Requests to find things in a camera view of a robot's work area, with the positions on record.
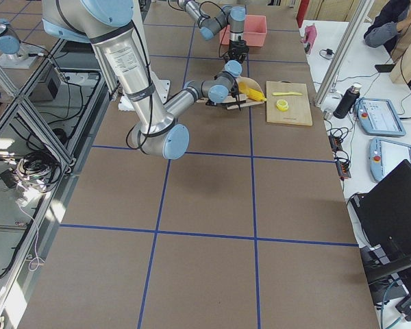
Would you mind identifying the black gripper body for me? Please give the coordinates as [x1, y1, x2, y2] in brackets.
[205, 94, 243, 110]
[225, 39, 249, 64]

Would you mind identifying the beige plastic dustpan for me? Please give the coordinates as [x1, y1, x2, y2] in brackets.
[236, 70, 264, 93]

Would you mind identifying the beige hand brush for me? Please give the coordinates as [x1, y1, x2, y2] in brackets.
[197, 94, 265, 110]

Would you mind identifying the yellow toy corn cob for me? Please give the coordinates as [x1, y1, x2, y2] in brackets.
[247, 88, 266, 101]

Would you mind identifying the brown toy potato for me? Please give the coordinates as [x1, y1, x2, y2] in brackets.
[238, 82, 249, 95]

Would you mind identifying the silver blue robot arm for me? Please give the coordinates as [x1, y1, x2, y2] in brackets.
[42, 1, 242, 160]
[177, 1, 249, 64]

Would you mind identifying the pink plastic bin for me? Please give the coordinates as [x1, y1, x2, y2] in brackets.
[219, 15, 267, 47]

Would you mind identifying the yellow plastic toy knife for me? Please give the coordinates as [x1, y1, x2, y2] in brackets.
[272, 91, 303, 96]

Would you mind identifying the yellow toy lemon slice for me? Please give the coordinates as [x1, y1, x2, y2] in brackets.
[275, 99, 289, 112]

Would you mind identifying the bamboo cutting board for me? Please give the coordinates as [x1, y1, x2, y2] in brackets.
[266, 81, 313, 126]

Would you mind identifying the pink cloth on stand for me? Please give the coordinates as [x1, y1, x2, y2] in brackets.
[302, 23, 317, 55]

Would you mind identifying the black water bottle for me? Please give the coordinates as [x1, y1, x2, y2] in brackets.
[333, 82, 362, 119]

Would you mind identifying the black smartphone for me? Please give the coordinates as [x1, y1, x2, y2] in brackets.
[375, 64, 396, 73]

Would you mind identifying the upper blue teach pendant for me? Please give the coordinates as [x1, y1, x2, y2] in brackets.
[354, 97, 406, 137]

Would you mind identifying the blue teach pendant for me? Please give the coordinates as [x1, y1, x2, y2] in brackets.
[369, 138, 411, 182]
[354, 97, 406, 137]

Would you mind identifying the seated person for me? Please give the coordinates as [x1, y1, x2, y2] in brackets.
[364, 0, 411, 63]

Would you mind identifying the lower blue teach pendant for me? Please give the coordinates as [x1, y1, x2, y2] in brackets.
[369, 138, 411, 182]

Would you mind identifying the aluminium frame post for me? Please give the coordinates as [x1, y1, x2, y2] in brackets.
[314, 0, 374, 108]

